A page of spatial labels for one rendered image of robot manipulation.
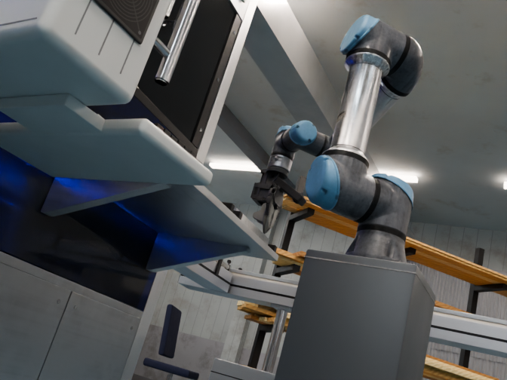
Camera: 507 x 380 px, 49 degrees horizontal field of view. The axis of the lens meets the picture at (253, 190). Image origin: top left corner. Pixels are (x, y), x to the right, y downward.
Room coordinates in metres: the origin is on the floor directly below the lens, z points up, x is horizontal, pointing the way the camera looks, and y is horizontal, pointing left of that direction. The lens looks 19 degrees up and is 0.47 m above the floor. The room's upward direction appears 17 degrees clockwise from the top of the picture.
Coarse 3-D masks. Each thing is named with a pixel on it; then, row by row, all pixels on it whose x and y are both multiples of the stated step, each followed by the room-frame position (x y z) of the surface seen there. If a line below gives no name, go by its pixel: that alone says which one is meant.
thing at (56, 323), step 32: (0, 256) 1.34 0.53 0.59; (0, 288) 1.38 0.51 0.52; (32, 288) 1.46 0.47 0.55; (64, 288) 1.56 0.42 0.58; (0, 320) 1.41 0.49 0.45; (32, 320) 1.50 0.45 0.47; (64, 320) 1.60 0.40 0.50; (96, 320) 1.71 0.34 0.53; (128, 320) 1.84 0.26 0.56; (0, 352) 1.45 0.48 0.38; (32, 352) 1.54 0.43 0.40; (64, 352) 1.64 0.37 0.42; (96, 352) 1.75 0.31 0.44; (128, 352) 1.89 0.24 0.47
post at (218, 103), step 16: (256, 0) 1.93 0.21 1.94; (240, 32) 1.91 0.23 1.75; (240, 48) 1.94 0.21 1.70; (224, 80) 1.91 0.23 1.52; (224, 96) 1.94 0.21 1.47; (208, 128) 1.91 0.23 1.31; (208, 144) 1.94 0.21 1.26; (160, 272) 1.91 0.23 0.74; (160, 288) 1.94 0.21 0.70; (144, 320) 1.91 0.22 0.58; (144, 336) 1.94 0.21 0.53; (128, 368) 1.92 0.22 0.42
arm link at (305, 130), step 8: (296, 128) 1.52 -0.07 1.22; (304, 128) 1.52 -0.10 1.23; (312, 128) 1.52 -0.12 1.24; (288, 136) 1.56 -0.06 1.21; (296, 136) 1.53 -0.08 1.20; (304, 136) 1.52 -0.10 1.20; (312, 136) 1.53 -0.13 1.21; (320, 136) 1.55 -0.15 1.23; (288, 144) 1.58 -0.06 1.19; (296, 144) 1.56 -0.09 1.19; (304, 144) 1.54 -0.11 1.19; (312, 144) 1.56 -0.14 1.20; (320, 144) 1.56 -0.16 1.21; (312, 152) 1.58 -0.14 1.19
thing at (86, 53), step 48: (0, 0) 0.69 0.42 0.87; (48, 0) 0.62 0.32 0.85; (96, 0) 0.65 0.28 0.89; (144, 0) 0.71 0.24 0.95; (0, 48) 0.70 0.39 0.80; (48, 48) 0.65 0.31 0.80; (96, 48) 0.68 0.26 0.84; (144, 48) 0.74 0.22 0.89; (0, 96) 0.87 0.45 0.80; (96, 96) 0.76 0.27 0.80
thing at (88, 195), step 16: (48, 192) 1.39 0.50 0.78; (64, 192) 1.37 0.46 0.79; (80, 192) 1.34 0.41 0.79; (96, 192) 1.32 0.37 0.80; (112, 192) 1.30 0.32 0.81; (128, 192) 1.28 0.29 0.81; (144, 192) 1.28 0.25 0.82; (48, 208) 1.38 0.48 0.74; (64, 208) 1.36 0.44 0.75; (80, 208) 1.36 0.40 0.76
